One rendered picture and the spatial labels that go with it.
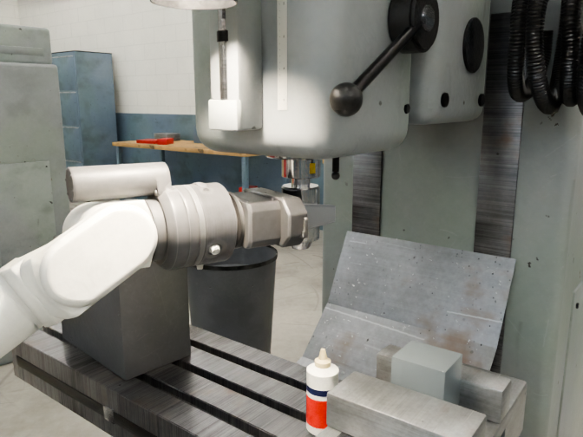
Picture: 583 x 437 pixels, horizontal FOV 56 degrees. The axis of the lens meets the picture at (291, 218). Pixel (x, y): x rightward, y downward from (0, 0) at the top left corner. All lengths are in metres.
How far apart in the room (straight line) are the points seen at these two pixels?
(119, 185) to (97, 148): 7.41
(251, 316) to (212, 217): 2.09
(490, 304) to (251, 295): 1.77
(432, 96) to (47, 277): 0.46
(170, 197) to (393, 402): 0.31
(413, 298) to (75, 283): 0.63
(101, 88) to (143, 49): 0.80
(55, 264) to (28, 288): 0.03
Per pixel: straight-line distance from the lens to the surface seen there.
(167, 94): 7.42
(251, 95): 0.55
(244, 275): 2.53
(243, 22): 0.55
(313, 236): 0.65
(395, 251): 1.02
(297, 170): 0.63
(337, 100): 0.48
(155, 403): 0.82
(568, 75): 0.74
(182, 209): 0.55
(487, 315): 0.94
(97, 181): 0.55
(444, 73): 0.70
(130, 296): 0.84
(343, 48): 0.54
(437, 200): 0.98
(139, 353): 0.87
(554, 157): 0.91
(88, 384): 0.92
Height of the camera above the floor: 1.37
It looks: 12 degrees down
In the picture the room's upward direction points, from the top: straight up
